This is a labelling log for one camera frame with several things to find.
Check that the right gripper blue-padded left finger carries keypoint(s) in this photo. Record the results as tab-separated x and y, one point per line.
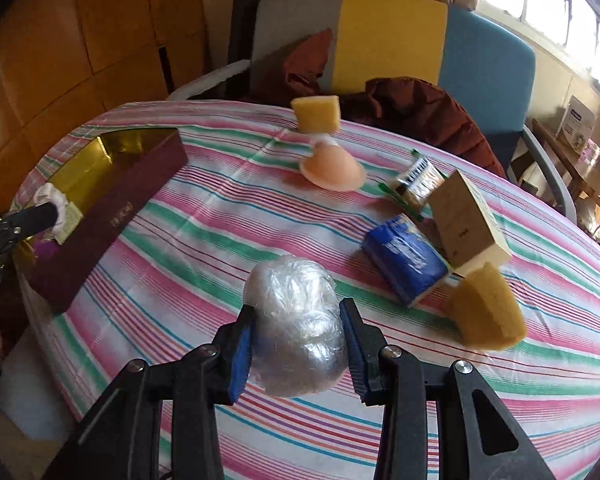
233	341

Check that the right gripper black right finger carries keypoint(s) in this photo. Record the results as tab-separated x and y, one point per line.
364	343

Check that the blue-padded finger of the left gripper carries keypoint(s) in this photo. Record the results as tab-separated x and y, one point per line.
29	221

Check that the white knotted cloth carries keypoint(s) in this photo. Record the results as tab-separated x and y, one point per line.
48	193

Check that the clear plastic ball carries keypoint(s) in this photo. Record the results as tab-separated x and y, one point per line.
298	344

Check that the blue Tempo tissue pack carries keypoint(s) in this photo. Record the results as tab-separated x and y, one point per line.
406	259

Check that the large yellow sponge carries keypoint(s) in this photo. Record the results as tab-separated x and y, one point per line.
485	311

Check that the tan cardboard box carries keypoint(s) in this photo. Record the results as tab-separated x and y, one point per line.
468	230

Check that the green edged snack packet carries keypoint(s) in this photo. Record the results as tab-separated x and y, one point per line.
412	187

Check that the peach silicone cup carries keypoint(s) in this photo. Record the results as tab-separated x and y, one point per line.
331	167

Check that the small yellow sponge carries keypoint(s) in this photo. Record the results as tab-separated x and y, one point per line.
317	114

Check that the purple snack packet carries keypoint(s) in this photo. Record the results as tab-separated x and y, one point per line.
45	249

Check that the green white oil box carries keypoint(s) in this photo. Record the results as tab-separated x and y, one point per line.
73	217

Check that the gold tin box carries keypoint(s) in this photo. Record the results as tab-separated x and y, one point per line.
110	180

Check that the striped tablecloth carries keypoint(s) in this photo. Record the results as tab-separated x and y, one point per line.
176	273

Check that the wooden wardrobe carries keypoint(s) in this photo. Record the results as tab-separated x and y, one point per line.
64	62

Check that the maroon puffer jacket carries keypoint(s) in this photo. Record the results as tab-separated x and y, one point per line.
407	106

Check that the grey yellow blue armchair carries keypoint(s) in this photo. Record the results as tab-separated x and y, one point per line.
484	67

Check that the white box on shelf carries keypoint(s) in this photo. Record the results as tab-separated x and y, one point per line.
577	124

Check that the black rolled mat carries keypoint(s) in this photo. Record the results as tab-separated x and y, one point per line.
245	15

